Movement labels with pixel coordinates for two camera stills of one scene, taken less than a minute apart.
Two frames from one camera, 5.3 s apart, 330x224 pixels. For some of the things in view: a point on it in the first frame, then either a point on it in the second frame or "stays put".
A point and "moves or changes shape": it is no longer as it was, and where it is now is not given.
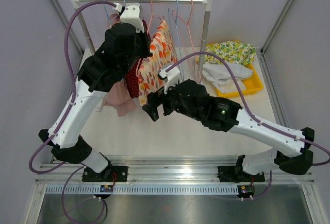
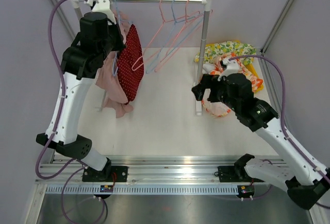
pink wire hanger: x=151 y=16 → x=163 y=20
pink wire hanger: x=187 y=23 → x=157 y=68
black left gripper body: x=141 y=48 → x=114 y=40
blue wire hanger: x=125 y=1 moves or changes shape
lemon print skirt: x=230 y=51 stays put
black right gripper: x=155 y=99 → x=209 y=81
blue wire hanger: x=178 y=39 → x=176 y=21
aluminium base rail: x=163 y=171 stays put
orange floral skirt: x=164 y=55 → x=217 y=66
